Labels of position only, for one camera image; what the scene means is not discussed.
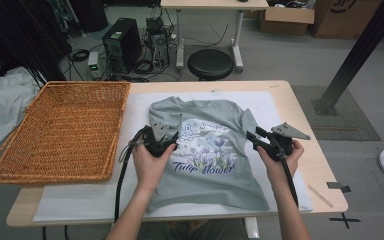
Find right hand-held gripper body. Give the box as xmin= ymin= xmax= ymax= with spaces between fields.
xmin=261 ymin=122 xmax=312 ymax=163

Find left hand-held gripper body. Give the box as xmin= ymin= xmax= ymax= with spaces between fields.
xmin=143 ymin=121 xmax=178 ymax=158

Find grey printed t-shirt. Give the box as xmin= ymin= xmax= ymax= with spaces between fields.
xmin=146 ymin=96 xmax=270 ymax=214

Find wicker basket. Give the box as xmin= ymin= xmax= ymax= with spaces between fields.
xmin=0 ymin=80 xmax=132 ymax=185

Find person's right hand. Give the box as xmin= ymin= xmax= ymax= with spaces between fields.
xmin=257 ymin=139 xmax=305 ymax=188

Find person's left hand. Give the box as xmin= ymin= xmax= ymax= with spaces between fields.
xmin=132 ymin=143 xmax=178 ymax=193

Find white table mat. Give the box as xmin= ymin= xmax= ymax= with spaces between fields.
xmin=33 ymin=90 xmax=314 ymax=223

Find grey floor mat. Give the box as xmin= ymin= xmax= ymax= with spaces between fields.
xmin=291 ymin=84 xmax=382 ymax=142

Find black tape piece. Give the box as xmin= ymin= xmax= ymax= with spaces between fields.
xmin=326 ymin=181 xmax=352 ymax=194

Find black round stool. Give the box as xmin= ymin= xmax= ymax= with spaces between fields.
xmin=187 ymin=48 xmax=234 ymax=82

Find silver computer case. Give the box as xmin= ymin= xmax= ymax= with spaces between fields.
xmin=148 ymin=29 xmax=170 ymax=69

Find white table leg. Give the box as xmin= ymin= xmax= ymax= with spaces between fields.
xmin=244 ymin=217 xmax=260 ymax=239

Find small white power supply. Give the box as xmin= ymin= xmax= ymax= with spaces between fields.
xmin=87 ymin=51 xmax=105 ymax=80

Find black computer tower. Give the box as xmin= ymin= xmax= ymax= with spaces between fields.
xmin=101 ymin=17 xmax=143 ymax=75

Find black tape cross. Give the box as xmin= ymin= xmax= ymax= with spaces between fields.
xmin=329 ymin=213 xmax=362 ymax=230

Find person's dark trousers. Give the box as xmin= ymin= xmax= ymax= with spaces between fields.
xmin=156 ymin=218 xmax=248 ymax=240

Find black electronics box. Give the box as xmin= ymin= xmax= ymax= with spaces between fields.
xmin=145 ymin=16 xmax=165 ymax=34

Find small open cardboard box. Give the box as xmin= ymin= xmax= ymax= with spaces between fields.
xmin=259 ymin=6 xmax=315 ymax=37

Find desk with white legs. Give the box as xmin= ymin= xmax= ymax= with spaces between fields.
xmin=159 ymin=0 xmax=270 ymax=74

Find large cardboard box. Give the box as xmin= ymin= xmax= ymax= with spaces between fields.
xmin=309 ymin=0 xmax=384 ymax=39

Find white cloth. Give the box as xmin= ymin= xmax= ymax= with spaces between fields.
xmin=0 ymin=53 xmax=43 ymax=159

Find right hand-held gripper cable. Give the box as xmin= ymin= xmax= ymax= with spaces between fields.
xmin=278 ymin=156 xmax=299 ymax=208

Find hand-held gripper cable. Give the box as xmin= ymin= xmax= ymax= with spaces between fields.
xmin=278 ymin=156 xmax=299 ymax=208
xmin=114 ymin=125 xmax=151 ymax=223

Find left hand-held gripper cable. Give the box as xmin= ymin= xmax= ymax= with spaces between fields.
xmin=114 ymin=125 xmax=151 ymax=223

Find coiled black cable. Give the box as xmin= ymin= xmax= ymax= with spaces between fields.
xmin=69 ymin=48 xmax=90 ymax=63

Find black metal post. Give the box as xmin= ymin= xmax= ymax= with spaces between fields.
xmin=311 ymin=0 xmax=384 ymax=117

